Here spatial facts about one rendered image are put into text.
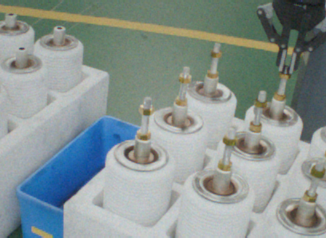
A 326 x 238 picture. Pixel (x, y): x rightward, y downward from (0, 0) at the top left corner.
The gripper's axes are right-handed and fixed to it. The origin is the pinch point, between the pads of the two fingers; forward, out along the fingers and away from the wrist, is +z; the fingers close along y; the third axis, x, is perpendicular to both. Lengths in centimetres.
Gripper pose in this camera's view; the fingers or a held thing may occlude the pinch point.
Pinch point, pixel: (288, 60)
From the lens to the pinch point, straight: 96.9
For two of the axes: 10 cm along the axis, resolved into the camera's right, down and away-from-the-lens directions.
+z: -1.4, 8.4, 5.2
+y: 9.6, 2.4, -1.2
